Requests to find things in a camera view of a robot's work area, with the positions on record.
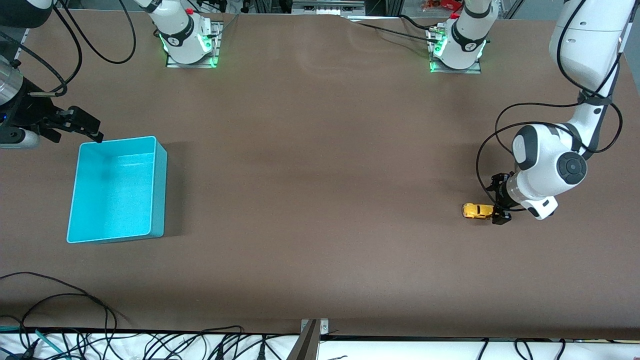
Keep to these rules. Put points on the metal table bracket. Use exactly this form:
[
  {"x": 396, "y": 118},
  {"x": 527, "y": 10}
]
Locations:
[{"x": 310, "y": 340}]

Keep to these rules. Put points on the red package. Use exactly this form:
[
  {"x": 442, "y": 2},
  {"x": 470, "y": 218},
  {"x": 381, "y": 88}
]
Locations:
[{"x": 440, "y": 5}]

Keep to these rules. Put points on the aluminium frame rail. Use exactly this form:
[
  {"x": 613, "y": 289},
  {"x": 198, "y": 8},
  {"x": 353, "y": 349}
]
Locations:
[{"x": 325, "y": 7}]

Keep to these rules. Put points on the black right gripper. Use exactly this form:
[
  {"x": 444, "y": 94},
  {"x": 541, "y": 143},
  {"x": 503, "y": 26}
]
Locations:
[{"x": 31, "y": 113}]

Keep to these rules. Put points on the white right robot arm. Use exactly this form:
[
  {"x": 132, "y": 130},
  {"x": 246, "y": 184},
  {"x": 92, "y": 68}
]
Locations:
[{"x": 180, "y": 35}]

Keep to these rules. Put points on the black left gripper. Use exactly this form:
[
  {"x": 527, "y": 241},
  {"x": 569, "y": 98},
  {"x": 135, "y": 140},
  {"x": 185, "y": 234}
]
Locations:
[{"x": 500, "y": 196}]

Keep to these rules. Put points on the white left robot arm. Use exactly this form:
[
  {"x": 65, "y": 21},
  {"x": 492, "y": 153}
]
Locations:
[{"x": 550, "y": 165}]

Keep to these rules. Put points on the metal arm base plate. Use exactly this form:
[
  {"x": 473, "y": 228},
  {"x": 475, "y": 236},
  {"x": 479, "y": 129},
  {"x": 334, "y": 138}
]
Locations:
[
  {"x": 452, "y": 71},
  {"x": 218, "y": 47}
]

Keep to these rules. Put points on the yellow beetle toy car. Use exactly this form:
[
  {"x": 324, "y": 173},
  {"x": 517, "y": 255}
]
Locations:
[{"x": 475, "y": 211}]

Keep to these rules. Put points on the turquoise plastic bin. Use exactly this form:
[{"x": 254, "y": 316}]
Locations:
[{"x": 115, "y": 200}]

